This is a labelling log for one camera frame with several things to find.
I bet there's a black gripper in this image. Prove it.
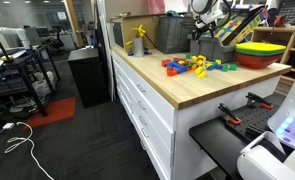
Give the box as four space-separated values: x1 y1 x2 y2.
192 27 209 40

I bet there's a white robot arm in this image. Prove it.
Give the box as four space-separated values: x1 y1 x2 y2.
191 0 232 40

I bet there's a blue wooden block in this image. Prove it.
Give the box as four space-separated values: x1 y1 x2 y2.
173 64 187 74

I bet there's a green wooden block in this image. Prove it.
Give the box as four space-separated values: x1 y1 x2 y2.
221 64 229 72
229 64 238 71

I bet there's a red arch wooden block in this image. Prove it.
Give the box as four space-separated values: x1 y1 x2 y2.
167 67 178 76

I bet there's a grey plastic bin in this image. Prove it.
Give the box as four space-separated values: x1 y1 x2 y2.
187 34 235 63

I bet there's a dark grey fabric basket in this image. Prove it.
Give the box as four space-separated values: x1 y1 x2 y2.
157 16 195 54

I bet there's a wooden blocks cardboard box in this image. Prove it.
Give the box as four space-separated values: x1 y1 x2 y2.
215 5 269 46

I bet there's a green plastic bowl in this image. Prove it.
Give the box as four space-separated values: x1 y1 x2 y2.
235 49 284 56

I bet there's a silver metal cup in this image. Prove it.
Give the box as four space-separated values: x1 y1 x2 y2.
133 38 144 57

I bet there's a red plastic bowl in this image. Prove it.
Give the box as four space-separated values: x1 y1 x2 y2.
235 53 281 69

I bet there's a yellow plastic bowl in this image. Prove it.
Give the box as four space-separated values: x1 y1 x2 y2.
236 42 286 52

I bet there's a white drawer cabinet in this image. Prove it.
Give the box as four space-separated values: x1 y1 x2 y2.
112 47 286 180

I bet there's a brown cardboard box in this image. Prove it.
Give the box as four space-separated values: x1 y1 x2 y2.
112 14 160 52

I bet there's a black orange clamp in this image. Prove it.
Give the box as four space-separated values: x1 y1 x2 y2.
246 92 273 110
218 103 241 125

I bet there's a wooden shelf unit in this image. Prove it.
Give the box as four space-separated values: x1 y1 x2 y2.
251 27 295 95

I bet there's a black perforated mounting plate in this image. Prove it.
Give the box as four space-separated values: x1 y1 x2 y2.
225 101 282 141

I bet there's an orange floor mat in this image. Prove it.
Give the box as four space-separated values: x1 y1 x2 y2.
26 97 76 128

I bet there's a black metal cart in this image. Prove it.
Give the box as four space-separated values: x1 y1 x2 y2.
0 19 62 128

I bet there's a black pedestal cabinet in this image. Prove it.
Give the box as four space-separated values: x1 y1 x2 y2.
68 49 110 108

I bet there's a white power cable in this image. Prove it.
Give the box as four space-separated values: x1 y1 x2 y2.
0 121 55 180

